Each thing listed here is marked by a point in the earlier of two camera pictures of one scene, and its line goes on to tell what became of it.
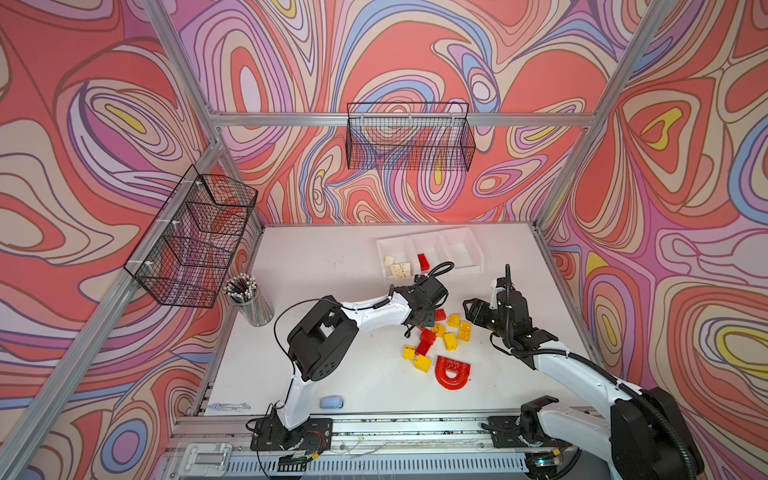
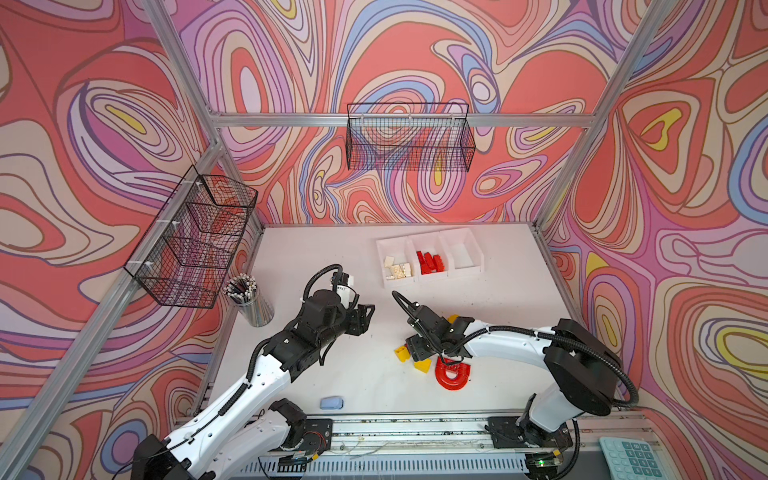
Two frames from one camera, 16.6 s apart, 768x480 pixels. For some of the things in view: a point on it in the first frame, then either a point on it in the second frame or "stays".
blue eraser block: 331,402 stays
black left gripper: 432,318 to 358,323
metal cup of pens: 243,292 stays
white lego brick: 400,271 stays
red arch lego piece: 451,374 stays
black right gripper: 478,308 to 416,349
